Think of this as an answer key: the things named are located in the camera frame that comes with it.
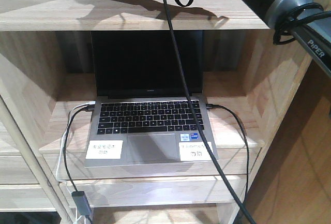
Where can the silver laptop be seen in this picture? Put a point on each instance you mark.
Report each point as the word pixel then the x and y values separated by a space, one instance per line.
pixel 149 106

